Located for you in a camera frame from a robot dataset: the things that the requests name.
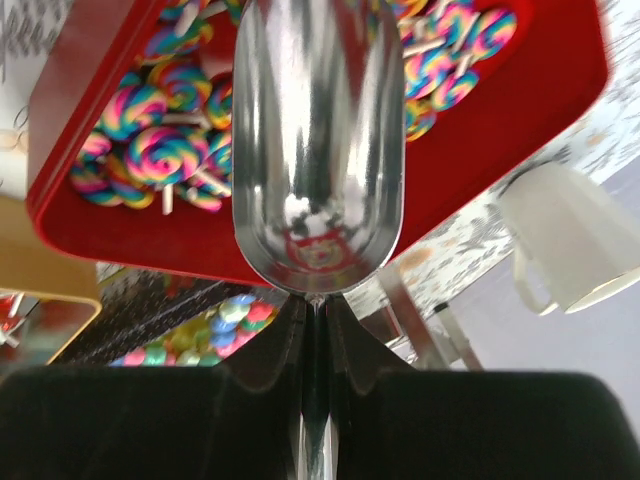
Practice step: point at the stainless steel dish rack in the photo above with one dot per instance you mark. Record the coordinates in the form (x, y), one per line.
(400, 322)

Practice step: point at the silver metal scoop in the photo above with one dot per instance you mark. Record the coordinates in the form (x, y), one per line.
(318, 145)

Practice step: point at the gold tin of star candies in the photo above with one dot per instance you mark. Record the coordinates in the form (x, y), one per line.
(159, 309)

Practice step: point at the gold tin of ball lollipops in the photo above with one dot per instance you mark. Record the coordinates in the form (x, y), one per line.
(47, 298)

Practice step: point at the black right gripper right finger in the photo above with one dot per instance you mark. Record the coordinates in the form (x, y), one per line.
(397, 422)

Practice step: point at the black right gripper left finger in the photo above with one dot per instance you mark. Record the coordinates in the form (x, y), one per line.
(236, 420)

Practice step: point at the white ceramic mug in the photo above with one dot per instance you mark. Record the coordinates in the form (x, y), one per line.
(574, 245)

